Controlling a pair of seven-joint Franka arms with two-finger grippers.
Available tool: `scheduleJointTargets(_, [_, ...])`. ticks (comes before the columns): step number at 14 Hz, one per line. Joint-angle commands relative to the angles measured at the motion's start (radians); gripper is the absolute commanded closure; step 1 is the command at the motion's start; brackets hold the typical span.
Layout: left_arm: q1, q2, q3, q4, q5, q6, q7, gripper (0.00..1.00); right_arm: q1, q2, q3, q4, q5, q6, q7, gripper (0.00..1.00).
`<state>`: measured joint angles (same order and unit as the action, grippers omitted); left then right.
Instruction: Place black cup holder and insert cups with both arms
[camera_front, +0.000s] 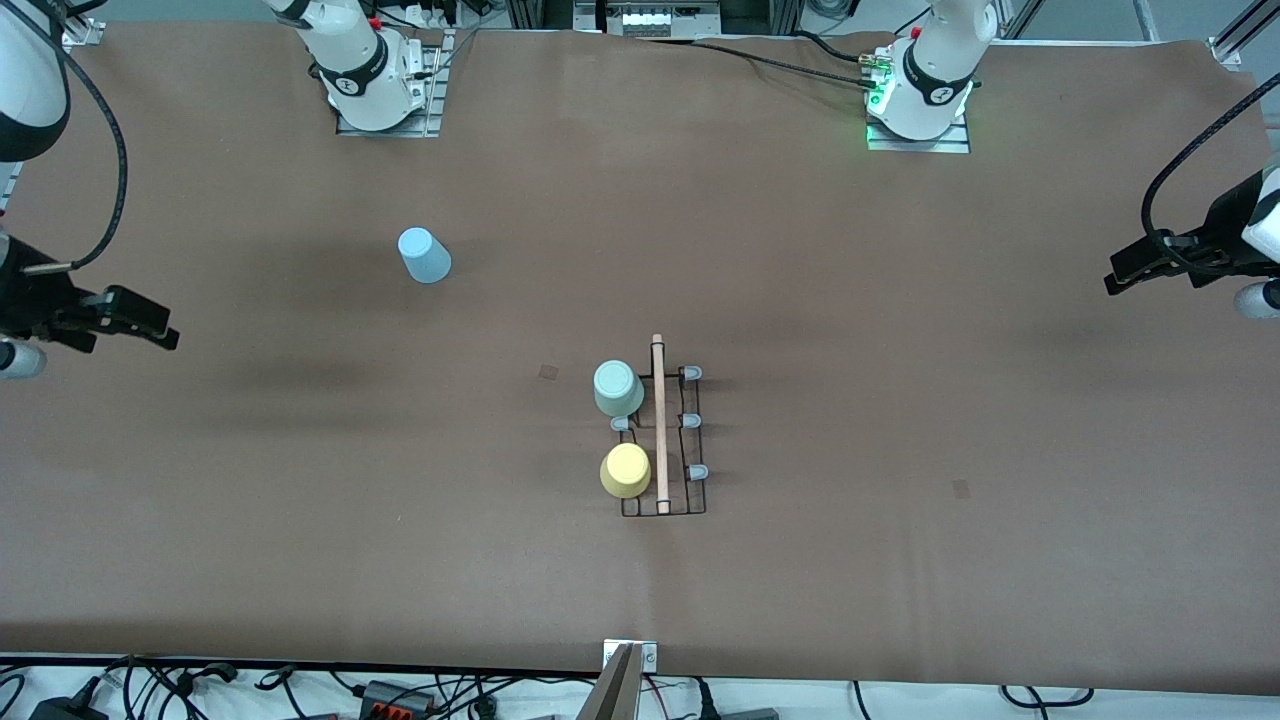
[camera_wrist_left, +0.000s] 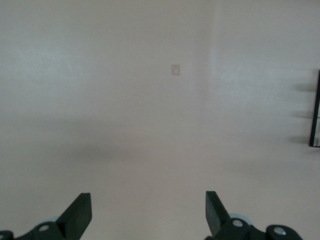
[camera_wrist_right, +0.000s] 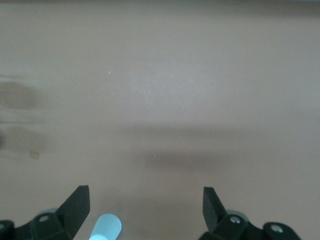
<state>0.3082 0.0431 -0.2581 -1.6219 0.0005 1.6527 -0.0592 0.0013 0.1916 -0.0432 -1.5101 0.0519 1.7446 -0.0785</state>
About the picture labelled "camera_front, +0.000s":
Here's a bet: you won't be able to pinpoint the grey electrical terminal unit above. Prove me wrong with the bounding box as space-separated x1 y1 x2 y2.
575 0 721 39

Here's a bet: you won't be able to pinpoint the brown table mat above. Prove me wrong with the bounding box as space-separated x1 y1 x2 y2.
0 22 1280 696

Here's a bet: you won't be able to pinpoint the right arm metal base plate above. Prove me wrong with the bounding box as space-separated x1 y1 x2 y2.
335 28 456 139

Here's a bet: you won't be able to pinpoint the mint green plastic cup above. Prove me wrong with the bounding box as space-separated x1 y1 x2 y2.
593 360 646 418

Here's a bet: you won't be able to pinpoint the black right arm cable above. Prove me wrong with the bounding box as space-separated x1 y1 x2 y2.
20 0 130 274

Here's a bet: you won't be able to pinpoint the black power adapter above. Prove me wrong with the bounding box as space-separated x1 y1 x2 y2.
30 695 107 720

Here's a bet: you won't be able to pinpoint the light blue plastic cup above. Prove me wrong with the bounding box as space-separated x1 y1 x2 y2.
397 227 453 285

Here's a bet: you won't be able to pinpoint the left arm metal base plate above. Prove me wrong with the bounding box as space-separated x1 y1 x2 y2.
865 110 972 154

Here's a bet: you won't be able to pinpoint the black hub orange connectors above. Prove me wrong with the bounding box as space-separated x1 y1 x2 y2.
360 680 436 720

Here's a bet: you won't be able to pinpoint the yellow plastic cup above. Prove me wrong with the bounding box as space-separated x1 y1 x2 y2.
599 442 653 499

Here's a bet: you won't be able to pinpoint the black wire cup holder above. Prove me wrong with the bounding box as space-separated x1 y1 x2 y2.
609 333 711 519

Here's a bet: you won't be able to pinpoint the black cable to arm base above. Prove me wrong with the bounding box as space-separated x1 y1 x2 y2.
640 32 873 89

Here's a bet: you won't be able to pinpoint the metal beam bracket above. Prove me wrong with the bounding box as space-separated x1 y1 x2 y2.
603 640 659 673

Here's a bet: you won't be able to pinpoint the aluminium profile beam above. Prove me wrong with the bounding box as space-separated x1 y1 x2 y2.
575 643 643 720

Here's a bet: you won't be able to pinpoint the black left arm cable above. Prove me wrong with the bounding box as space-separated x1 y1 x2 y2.
1142 72 1280 281

